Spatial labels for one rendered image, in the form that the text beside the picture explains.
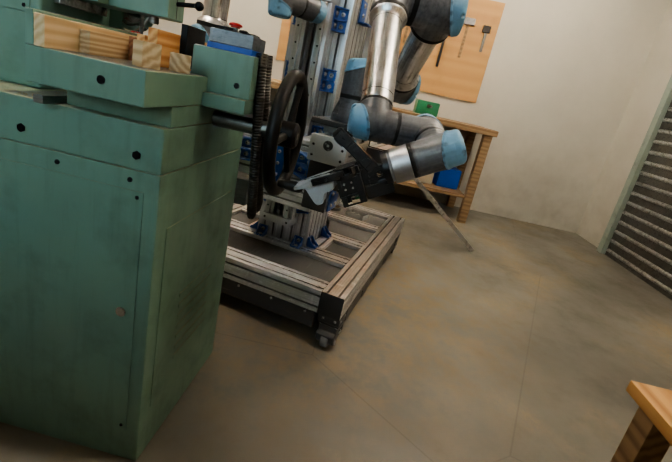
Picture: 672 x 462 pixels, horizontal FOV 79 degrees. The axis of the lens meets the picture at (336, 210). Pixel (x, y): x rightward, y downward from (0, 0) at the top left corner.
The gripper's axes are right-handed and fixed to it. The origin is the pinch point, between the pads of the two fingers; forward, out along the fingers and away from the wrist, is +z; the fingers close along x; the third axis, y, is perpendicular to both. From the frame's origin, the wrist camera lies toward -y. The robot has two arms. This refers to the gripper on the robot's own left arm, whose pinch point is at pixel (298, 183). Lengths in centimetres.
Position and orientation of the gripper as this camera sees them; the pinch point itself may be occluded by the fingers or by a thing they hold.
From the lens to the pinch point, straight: 90.1
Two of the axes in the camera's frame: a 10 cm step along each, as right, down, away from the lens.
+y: 3.0, 9.3, 2.1
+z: -9.5, 2.6, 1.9
